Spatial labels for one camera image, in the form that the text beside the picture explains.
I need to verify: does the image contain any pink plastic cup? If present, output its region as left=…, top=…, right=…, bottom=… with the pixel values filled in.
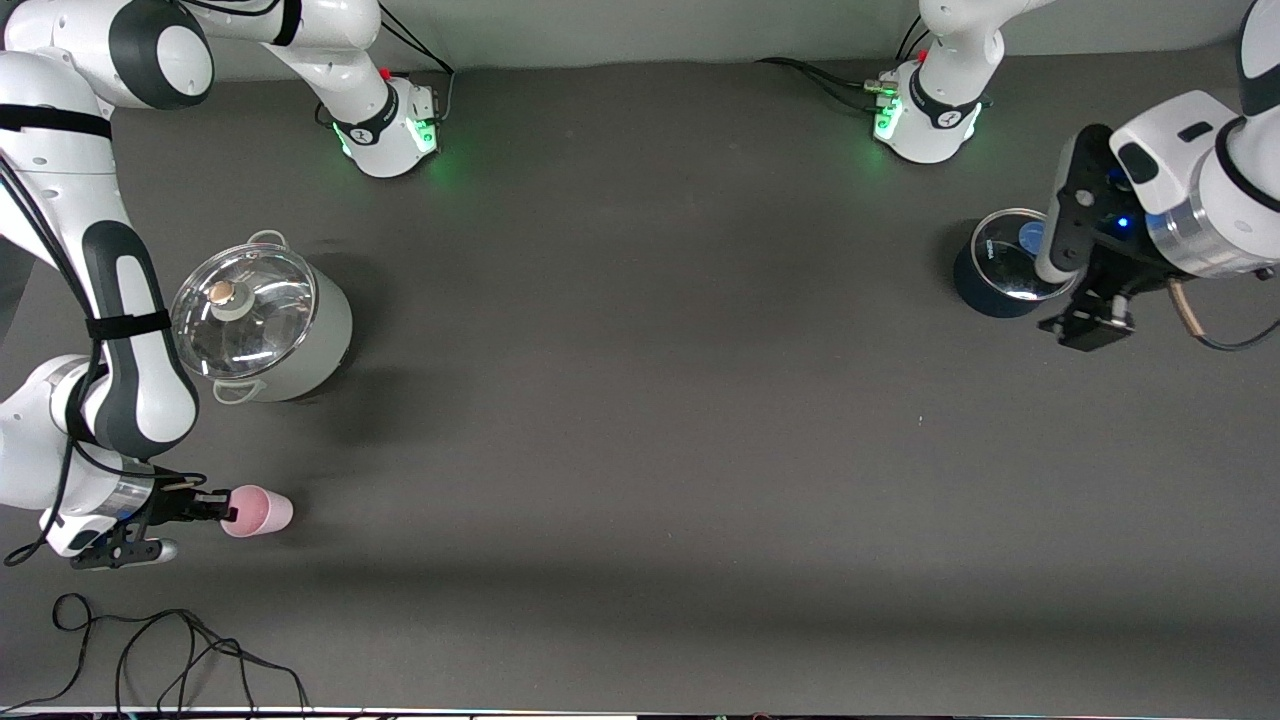
left=222, top=485, right=295, bottom=539

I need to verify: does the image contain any glass lid with blue knob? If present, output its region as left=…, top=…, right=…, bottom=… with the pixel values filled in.
left=972, top=208, right=1080, bottom=302

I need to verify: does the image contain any dark blue saucepan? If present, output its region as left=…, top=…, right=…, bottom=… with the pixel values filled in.
left=952, top=208, right=1081, bottom=319

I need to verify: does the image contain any glass lid with grey knob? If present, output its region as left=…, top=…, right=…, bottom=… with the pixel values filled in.
left=168, top=243, right=319, bottom=381

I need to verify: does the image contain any grey-green cooking pot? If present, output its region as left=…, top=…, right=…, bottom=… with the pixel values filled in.
left=170, top=230, right=353, bottom=406

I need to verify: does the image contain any thin black loose cable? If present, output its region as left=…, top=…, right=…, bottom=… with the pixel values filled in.
left=0, top=593, right=311, bottom=716

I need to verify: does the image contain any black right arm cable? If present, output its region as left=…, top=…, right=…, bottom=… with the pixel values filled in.
left=0, top=150, right=211, bottom=568

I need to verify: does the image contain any black left base cable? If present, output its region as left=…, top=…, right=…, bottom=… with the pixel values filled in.
left=755, top=20, right=936, bottom=113

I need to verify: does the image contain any black base cable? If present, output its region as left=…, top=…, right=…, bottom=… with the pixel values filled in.
left=755, top=20, right=936, bottom=113
left=315, top=20, right=457, bottom=131

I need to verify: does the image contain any black right base cable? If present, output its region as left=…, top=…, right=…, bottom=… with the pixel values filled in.
left=315, top=20, right=457, bottom=131

